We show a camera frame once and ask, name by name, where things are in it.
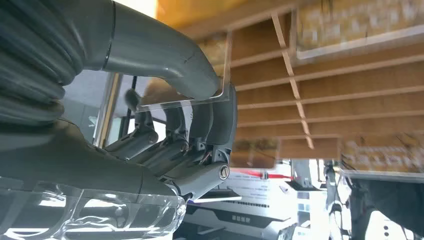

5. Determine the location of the clear plastic guard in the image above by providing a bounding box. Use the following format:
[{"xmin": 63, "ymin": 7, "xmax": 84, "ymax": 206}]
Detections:
[{"xmin": 0, "ymin": 177, "xmax": 187, "ymax": 240}]

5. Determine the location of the large clear acrylic sign holder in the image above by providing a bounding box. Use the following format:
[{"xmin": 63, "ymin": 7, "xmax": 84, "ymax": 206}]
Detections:
[{"xmin": 293, "ymin": 0, "xmax": 424, "ymax": 62}]

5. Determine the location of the white machine with black trim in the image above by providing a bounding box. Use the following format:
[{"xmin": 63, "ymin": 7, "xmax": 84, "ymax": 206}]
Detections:
[{"xmin": 178, "ymin": 168, "xmax": 301, "ymax": 240}]

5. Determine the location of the black and white equipment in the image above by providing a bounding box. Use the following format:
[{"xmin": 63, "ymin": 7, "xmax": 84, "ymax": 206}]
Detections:
[{"xmin": 324, "ymin": 160, "xmax": 424, "ymax": 240}]

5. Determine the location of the wooden slotted shelf rack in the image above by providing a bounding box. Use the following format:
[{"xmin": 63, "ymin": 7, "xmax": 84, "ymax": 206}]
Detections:
[{"xmin": 183, "ymin": 0, "xmax": 424, "ymax": 161}]

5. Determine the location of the silver metal pole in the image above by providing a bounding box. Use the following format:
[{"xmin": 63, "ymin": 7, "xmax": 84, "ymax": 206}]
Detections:
[{"xmin": 93, "ymin": 72, "xmax": 124, "ymax": 149}]

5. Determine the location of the ribbed grey right arm sleeve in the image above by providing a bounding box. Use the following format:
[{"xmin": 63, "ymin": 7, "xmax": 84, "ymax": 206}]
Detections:
[{"xmin": 0, "ymin": 0, "xmax": 84, "ymax": 128}]

